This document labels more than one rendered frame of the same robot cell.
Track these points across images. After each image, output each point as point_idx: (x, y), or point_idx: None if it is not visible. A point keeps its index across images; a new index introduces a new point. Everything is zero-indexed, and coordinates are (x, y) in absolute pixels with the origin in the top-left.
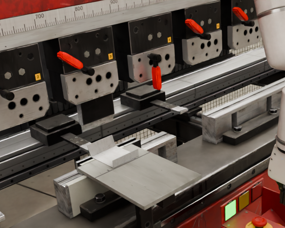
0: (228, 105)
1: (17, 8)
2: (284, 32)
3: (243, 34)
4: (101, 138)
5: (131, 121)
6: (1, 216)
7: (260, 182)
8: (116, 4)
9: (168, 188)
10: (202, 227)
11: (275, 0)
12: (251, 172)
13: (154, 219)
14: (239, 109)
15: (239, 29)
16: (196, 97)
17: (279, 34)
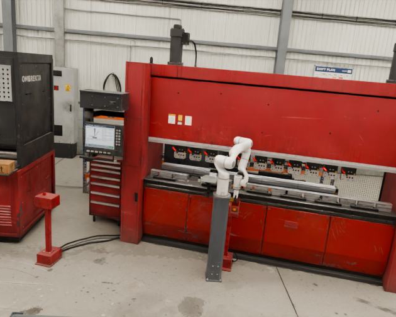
0: (254, 183)
1: (200, 141)
2: (240, 163)
3: (258, 165)
4: None
5: None
6: (187, 175)
7: (238, 199)
8: (220, 146)
9: (207, 181)
10: None
11: (242, 156)
12: (246, 200)
13: (212, 192)
14: (255, 185)
15: (256, 163)
16: (261, 182)
17: (239, 163)
